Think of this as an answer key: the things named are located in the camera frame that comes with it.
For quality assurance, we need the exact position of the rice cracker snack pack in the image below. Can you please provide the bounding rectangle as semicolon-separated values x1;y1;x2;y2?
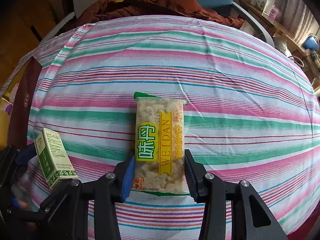
132;92;189;196

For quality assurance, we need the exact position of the rust red jacket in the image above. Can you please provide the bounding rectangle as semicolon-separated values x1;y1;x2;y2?
76;0;245;29

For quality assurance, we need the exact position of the pink small box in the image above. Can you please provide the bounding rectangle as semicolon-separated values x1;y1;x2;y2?
268;6;282;21

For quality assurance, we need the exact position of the green medicine box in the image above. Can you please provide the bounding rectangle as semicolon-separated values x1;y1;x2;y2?
35;128;78;190

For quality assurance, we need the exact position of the wooden wardrobe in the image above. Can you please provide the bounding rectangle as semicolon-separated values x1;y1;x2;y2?
1;0;64;85

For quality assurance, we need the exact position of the right patterned curtain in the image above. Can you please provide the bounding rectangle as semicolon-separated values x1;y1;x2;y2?
281;0;319;45

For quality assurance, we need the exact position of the white carton box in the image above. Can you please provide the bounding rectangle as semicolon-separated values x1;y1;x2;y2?
251;0;276;16

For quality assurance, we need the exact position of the striped bed sheet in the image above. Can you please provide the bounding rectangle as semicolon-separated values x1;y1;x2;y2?
19;16;319;239

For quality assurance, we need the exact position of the wooden desk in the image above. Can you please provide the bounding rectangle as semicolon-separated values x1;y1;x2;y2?
239;0;319;92

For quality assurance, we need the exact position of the blue folding chair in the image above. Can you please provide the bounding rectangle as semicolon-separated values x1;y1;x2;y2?
302;34;319;51

